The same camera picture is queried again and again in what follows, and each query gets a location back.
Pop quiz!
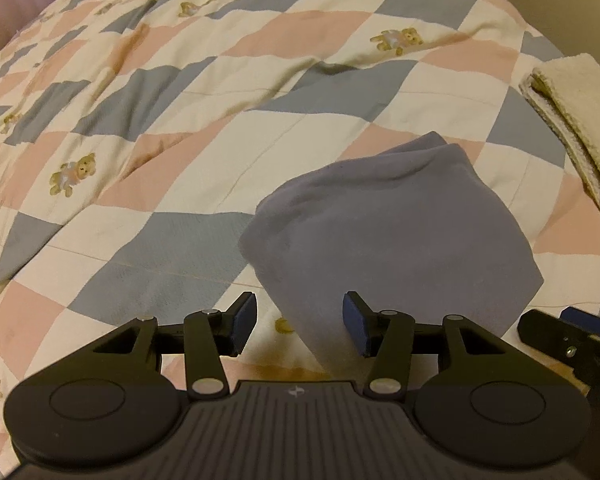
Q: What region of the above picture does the checked bear print quilt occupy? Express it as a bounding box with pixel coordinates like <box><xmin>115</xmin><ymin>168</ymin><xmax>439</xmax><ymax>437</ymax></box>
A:
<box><xmin>0</xmin><ymin>0</ymin><xmax>600</xmax><ymax>463</ymax></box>

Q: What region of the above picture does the folded cream fleece towel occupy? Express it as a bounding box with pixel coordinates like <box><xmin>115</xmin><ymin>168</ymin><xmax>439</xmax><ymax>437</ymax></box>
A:
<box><xmin>519</xmin><ymin>53</ymin><xmax>600</xmax><ymax>229</ymax></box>

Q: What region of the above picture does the grey garment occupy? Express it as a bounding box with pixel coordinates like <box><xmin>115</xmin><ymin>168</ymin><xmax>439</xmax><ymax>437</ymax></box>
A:
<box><xmin>238</xmin><ymin>131</ymin><xmax>545</xmax><ymax>379</ymax></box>

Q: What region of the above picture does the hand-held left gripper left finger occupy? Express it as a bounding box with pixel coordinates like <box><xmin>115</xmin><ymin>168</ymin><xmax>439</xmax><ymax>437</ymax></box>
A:
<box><xmin>92</xmin><ymin>292</ymin><xmax>258</xmax><ymax>401</ymax></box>

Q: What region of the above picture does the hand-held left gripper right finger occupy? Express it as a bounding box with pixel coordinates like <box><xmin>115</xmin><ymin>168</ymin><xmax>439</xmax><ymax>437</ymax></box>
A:
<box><xmin>341</xmin><ymin>291</ymin><xmax>504</xmax><ymax>401</ymax></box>

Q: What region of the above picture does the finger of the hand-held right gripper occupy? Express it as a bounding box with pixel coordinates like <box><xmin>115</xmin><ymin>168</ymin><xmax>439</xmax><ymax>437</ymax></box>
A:
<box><xmin>516</xmin><ymin>305</ymin><xmax>600</xmax><ymax>402</ymax></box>

